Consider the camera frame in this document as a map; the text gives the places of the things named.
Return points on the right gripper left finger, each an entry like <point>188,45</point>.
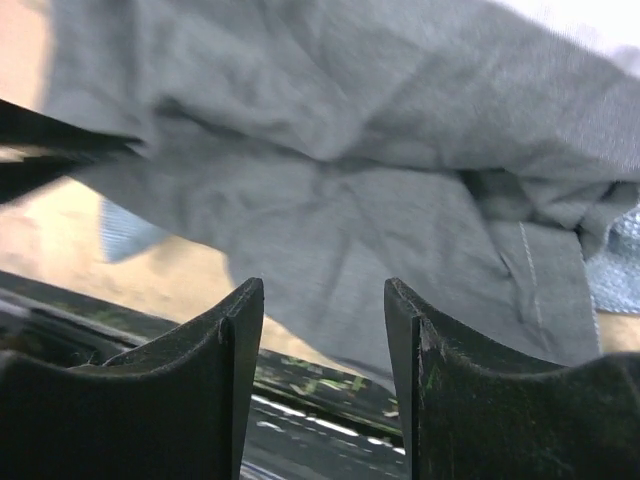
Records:
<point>174,408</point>

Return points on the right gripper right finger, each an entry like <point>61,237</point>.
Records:
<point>472,408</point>

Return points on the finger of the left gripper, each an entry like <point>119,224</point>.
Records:
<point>37,149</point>

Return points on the grey striped pillowcase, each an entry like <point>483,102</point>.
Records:
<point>476,150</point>

